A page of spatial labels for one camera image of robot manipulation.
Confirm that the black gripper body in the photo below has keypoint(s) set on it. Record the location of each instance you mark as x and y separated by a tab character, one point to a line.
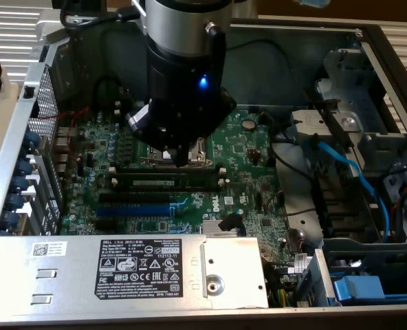
176	96

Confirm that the green RAM stick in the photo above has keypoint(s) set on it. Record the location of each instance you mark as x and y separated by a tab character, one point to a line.
196	180

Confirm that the RAM slot white latches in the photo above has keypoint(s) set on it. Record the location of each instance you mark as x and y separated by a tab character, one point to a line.
138	189

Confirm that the silver CPU socket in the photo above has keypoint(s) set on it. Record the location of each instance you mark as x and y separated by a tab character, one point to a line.
200	153

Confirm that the long black expansion slot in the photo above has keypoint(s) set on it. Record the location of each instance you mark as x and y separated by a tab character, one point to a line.
134	197

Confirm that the green motherboard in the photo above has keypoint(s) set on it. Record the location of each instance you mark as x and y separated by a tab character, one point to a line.
244	161

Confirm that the blue expansion slot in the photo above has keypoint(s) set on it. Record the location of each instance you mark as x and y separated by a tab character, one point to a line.
134	209

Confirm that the round coin battery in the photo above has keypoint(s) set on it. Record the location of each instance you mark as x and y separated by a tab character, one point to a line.
248	124

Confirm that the silver chip heat sink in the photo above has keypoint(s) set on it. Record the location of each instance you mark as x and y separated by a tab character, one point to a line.
211	227

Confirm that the grey metal PC case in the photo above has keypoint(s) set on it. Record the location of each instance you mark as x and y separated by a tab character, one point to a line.
275	86

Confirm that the short black expansion slot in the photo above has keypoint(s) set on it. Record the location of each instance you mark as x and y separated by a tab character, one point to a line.
105	224

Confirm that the black case latch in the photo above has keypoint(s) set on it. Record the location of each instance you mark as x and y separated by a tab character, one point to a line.
29	92

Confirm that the blue slot retainer clip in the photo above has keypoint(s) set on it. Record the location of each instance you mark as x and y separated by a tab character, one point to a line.
14	201
31	141
24	166
19	184
9	218

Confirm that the silver power supply black label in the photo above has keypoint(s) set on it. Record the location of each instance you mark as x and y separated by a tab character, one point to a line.
69	275

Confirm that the black ribbed disk carrier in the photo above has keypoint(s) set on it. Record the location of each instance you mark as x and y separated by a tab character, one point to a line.
341	206

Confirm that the grey metal disk bay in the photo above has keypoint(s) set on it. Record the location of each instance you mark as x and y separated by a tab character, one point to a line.
361	99

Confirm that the blue plastic disk caddy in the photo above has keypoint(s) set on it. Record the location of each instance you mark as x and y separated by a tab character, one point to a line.
361	287

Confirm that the black plastic bay rail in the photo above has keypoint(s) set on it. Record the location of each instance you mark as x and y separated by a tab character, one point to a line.
330	117

